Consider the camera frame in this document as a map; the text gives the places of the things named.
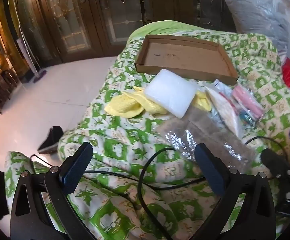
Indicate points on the green and white printed quilt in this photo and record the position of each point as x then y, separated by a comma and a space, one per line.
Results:
125, 140

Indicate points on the white packet with red label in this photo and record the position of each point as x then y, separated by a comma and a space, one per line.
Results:
225, 110

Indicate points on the wooden glass-door cabinet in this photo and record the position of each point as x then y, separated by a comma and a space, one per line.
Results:
85, 30

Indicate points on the black shoe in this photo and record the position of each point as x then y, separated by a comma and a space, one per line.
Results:
51, 137

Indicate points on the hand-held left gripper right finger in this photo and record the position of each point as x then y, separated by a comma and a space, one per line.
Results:
210, 170

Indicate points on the purple mop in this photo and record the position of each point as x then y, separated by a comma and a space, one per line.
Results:
40, 76

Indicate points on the white plump plastic packet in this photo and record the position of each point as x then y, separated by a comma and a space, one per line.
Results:
170, 92

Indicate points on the large plastic bag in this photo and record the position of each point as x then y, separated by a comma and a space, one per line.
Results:
257, 7

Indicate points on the yellow towel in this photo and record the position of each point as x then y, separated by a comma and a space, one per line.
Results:
125, 105

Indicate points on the brown fabric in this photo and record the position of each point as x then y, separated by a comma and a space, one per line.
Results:
202, 127

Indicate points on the plain green sheet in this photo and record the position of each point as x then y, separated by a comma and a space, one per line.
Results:
160, 27

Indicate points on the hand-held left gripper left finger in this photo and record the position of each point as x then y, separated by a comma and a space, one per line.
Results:
76, 167

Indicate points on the shallow cardboard tray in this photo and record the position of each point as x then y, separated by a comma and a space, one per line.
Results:
185, 55

